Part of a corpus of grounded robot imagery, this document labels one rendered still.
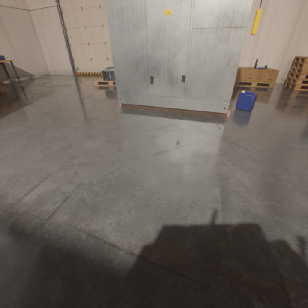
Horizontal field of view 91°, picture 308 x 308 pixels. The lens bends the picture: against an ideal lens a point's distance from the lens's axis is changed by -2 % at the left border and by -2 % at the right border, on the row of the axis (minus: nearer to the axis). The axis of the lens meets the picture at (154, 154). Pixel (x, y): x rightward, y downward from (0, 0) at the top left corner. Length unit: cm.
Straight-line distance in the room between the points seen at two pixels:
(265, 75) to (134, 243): 593
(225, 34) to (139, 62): 134
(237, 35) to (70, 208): 278
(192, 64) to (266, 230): 233
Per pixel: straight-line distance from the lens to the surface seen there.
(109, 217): 125
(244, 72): 610
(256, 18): 356
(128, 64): 314
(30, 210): 157
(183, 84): 285
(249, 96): 347
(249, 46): 725
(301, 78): 662
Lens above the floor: 100
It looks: 34 degrees down
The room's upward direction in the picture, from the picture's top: 1 degrees counter-clockwise
